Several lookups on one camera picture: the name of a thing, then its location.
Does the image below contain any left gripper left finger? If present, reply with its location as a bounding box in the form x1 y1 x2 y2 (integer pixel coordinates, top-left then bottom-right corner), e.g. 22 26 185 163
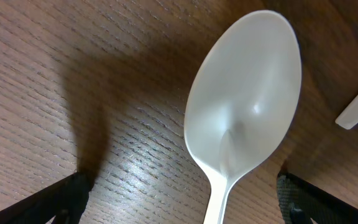
0 172 91 224

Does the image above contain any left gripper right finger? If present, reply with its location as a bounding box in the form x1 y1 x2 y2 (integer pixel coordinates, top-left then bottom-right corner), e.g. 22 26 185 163
277 172 358 224

